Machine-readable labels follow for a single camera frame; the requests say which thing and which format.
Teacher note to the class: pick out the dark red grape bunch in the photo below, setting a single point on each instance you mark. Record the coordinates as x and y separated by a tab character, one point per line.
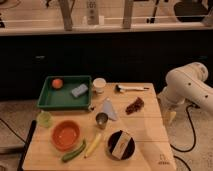
135	106

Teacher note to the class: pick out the black bowl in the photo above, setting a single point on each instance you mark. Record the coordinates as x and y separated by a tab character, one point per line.
112	141

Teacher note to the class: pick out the white card box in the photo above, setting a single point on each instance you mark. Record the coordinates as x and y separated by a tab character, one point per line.
121	145

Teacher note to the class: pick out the small metal cup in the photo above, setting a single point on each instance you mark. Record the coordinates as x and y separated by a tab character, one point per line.
101	120

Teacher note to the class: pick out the white-handled brush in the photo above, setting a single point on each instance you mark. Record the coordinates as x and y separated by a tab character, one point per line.
122	88

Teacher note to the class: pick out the white cup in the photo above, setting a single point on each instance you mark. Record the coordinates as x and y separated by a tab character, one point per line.
99	84

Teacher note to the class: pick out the green plastic tray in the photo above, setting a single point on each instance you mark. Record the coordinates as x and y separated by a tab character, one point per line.
63	99

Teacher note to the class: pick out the green cucumber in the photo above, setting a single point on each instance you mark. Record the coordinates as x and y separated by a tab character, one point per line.
71	155

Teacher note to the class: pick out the blue-grey sponge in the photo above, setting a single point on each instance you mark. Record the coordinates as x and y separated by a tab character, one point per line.
80	90

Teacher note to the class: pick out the orange fruit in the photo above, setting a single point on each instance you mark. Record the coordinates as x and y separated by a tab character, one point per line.
57	83

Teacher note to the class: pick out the light green cup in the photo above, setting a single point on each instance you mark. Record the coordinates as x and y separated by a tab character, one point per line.
44	119

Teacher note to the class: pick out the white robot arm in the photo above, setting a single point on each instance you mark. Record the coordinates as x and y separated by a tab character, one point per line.
185	83

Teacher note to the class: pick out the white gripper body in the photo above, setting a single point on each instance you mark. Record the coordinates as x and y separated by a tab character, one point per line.
169	113

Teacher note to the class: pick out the red bowl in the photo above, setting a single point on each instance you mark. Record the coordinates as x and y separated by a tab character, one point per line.
65	135

